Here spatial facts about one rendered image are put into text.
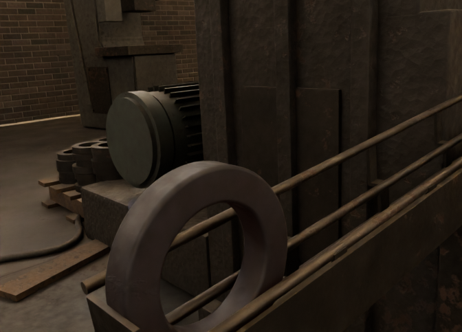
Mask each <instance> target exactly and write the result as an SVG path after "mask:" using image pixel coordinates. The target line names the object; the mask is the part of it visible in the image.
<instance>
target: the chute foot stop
mask: <svg viewBox="0 0 462 332"><path fill-rule="evenodd" d="M87 303H88V306H89V311H90V314H91V319H92V322H93V327H94V330H95V332H141V331H140V328H138V327H137V326H135V325H134V324H133V323H132V322H130V321H129V320H127V319H126V318H125V317H123V316H122V315H120V314H119V313H118V312H117V311H115V310H114V309H112V308H111V307H110V306H108V305H107V304H105V303H104V302H103V301H101V300H100V299H99V298H97V297H95V296H94V295H93V294H91V295H89V296H87Z"/></svg>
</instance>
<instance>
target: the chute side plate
mask: <svg viewBox="0 0 462 332"><path fill-rule="evenodd" d="M461 226H462V169H461V170H459V171H458V172H457V173H455V174H453V176H451V177H450V178H448V179H447V180H445V181H444V182H443V183H441V184H440V185H438V186H437V187H436V188H435V189H433V190H432V191H430V192H429V193H428V194H426V195H425V196H423V197H422V198H421V199H419V200H418V201H416V202H415V203H414V204H412V205H411V206H409V207H408V208H406V209H405V210H404V211H403V212H401V213H400V214H398V215H397V216H396V217H394V218H393V219H391V220H390V221H389V222H388V223H386V224H384V225H383V226H382V227H380V228H379V229H378V230H376V231H375V232H374V233H372V234H371V235H369V236H368V237H366V238H365V239H364V240H363V241H361V242H359V243H358V244H357V245H355V246H354V247H352V248H351V249H350V250H349V251H347V252H346V253H345V254H343V255H342V256H341V257H340V258H338V259H336V260H335V261H334V262H332V263H330V264H329V265H327V266H326V267H325V268H324V269H322V270H321V271H319V272H318V273H317V274H315V275H314V276H312V277H311V278H310V279H309V280H307V281H306V282H304V283H303V284H302V285H300V286H299V287H297V288H296V289H295V290H293V291H292V292H290V293H289V294H287V295H286V296H285V297H284V298H282V299H281V300H279V301H278V302H277V303H275V304H274V305H272V306H271V307H270V308H269V309H267V310H265V311H264V312H262V313H261V314H260V315H259V316H257V317H256V318H255V319H253V320H252V321H250V322H248V323H247V324H246V325H245V326H244V327H242V328H240V329H239V330H238V331H236V332H343V331H344V330H345V329H346V328H347V327H348V326H349V325H351V324H352V323H353V322H354V321H355V320H356V319H358V318H359V317H360V316H361V315H362V314H363V313H364V312H365V311H366V310H367V309H368V308H370V307H371V306H372V305H373V304H374V303H375V302H377V301H378V300H379V299H380V298H381V297H382V296H383V295H384V294H385V293H386V292H387V291H389V290H390V289H391V288H392V287H393V286H394V285H396V284H397V283H398V282H399V281H400V280H401V279H402V278H403V277H404V276H405V275H406V274H408V273H409V272H410V271H411V270H412V269H413V268H414V267H416V266H417V265H418V264H419V263H420V262H422V260H423V259H424V258H425V257H427V256H428V255H429V254H430V253H431V252H432V251H433V250H435V249H436V248H437V247H438V246H439V245H440V244H442V243H443V242H444V241H445V240H446V239H447V238H448V237H449V236H450V235H451V234H452V233H454V232H455V231H456V230H457V229H458V228H459V227H461Z"/></svg>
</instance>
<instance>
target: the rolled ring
mask: <svg viewBox="0 0 462 332"><path fill-rule="evenodd" d="M216 203H227V204H228V205H230V206H231V207H232V208H233V209H234V211H235V212H236V214H237V216H238V217H239V220H240V222H241V225H242V228H243V236H244V253H243V261H242V264H241V268H240V272H239V275H238V277H237V279H236V282H235V284H234V286H233V288H232V289H231V291H230V293H229V294H228V295H227V297H226V298H225V300H224V301H223V302H222V303H221V304H220V305H219V306H218V307H217V308H216V309H215V310H214V311H213V312H212V313H211V314H210V315H208V316H206V317H205V318H204V319H202V320H200V321H198V322H195V323H192V324H188V325H184V326H175V325H171V324H170V323H169V322H168V320H167V319H166V317H165V315H164V312H163V309H162V304H161V300H160V279H161V274H162V268H163V265H164V261H165V258H166V255H167V253H168V251H169V248H170V246H171V244H172V242H173V241H174V239H175V237H176V236H177V234H178V233H179V231H180V230H181V229H182V228H183V227H184V225H185V224H186V223H187V222H188V221H189V220H190V219H191V218H192V217H193V216H195V215H196V214H197V213H198V212H200V211H201V210H203V209H204V208H207V207H208V206H211V205H213V204H216ZM286 260H287V225H286V221H285V215H284V212H283V209H282V206H281V203H280V201H279V200H278V197H277V196H276V194H275V192H274V191H273V190H272V188H271V187H270V185H269V184H268V183H267V182H266V181H265V180H264V179H263V178H262V177H260V176H259V175H257V174H256V173H254V172H253V171H251V170H249V169H246V168H244V167H240V166H235V165H232V164H225V163H222V162H214V161H200V162H193V163H189V164H185V165H183V166H180V167H178V168H176V169H174V170H172V171H170V172H168V173H166V174H165V175H163V176H162V177H160V178H159V179H158V180H156V181H155V182H154V183H152V184H151V185H150V186H149V187H148V188H147V189H146V190H145V191H144V192H143V193H142V194H141V195H140V196H139V197H138V198H137V200H136V201H135V203H134V204H133V205H132V206H131V208H130V209H129V211H128V212H127V214H126V216H125V217H124V219H123V221H122V222H121V224H120V227H119V228H118V231H117V233H116V235H115V238H114V240H113V244H112V246H111V250H110V253H109V259H108V262H107V271H106V279H105V291H106V299H107V305H108V306H110V307H111V308H112V309H114V310H115V311H117V312H118V313H119V314H120V315H122V316H123V317H125V318H126V319H127V320H129V321H130V322H132V323H133V324H134V325H135V326H137V327H138V328H140V331H141V332H208V331H209V330H211V329H212V328H213V327H215V326H217V325H218V324H219V323H221V322H223V321H224V320H225V319H226V318H228V317H230V316H231V315H232V314H234V313H236V312H237V311H238V310H239V309H241V308H243V307H244V306H245V305H247V304H248V303H250V302H251V301H253V300H254V299H256V298H258V297H259V296H260V295H261V294H263V293H265V292H266V291H267V290H269V289H270V288H272V287H273V286H274V285H276V284H278V283H279V282H280V281H282V280H283V275H284V272H285V266H286Z"/></svg>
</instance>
